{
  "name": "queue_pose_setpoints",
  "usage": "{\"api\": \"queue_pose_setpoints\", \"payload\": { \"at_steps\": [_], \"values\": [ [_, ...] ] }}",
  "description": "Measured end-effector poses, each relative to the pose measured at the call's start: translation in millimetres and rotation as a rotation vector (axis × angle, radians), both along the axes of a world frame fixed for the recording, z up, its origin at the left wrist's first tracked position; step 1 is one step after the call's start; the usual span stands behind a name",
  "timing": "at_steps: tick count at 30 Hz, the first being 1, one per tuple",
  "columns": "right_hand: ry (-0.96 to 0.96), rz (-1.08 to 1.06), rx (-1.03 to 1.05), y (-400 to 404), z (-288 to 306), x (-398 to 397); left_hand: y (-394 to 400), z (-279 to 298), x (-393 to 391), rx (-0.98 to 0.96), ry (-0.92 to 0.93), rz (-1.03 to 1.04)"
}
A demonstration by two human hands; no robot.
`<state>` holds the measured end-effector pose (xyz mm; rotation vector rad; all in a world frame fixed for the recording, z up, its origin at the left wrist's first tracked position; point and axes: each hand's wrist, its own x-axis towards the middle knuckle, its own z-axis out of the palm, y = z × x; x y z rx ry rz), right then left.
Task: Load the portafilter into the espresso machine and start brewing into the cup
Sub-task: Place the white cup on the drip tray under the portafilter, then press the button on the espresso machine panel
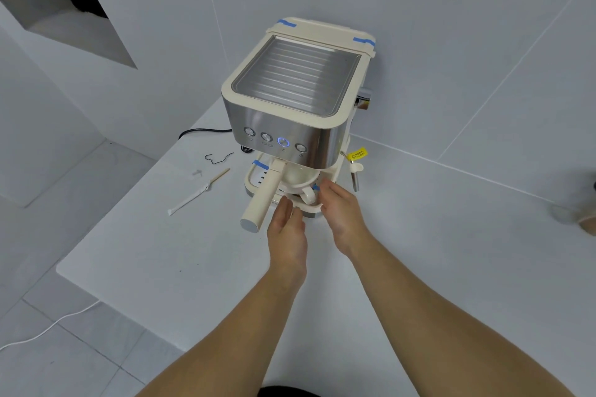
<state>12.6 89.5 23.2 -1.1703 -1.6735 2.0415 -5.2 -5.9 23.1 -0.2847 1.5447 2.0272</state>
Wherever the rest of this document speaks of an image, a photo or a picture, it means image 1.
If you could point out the cream drip tray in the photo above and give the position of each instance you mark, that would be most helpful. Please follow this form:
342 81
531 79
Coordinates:
254 180

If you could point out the person's left hand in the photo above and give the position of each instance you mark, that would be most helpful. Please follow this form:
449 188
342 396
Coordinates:
287 245

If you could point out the person's right thumb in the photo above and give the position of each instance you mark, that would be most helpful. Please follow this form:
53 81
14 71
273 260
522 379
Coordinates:
325 206

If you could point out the white coffee cup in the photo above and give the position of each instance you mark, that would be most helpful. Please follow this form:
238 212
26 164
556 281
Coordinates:
308 194

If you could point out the person's left thumb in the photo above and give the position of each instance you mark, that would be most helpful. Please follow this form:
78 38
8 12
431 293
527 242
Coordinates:
298 221

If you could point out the steel steam knob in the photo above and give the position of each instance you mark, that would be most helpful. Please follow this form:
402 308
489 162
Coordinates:
364 99

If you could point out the cream espresso machine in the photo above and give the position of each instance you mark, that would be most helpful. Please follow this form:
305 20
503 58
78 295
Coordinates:
298 75

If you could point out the person's left forearm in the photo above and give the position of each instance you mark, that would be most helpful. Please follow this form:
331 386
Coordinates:
251 336

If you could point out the wooden stirrer in paper wrapper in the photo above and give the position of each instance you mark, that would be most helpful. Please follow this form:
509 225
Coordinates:
193 199

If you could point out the steel steam wand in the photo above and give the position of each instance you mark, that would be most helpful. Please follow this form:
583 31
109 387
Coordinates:
355 175

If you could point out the yellow warning tag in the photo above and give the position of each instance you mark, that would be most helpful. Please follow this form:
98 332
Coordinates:
358 154

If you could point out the person's right hand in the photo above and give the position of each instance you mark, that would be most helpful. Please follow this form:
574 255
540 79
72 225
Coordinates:
344 220

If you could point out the person's right forearm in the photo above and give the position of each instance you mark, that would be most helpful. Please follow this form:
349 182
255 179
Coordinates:
433 322

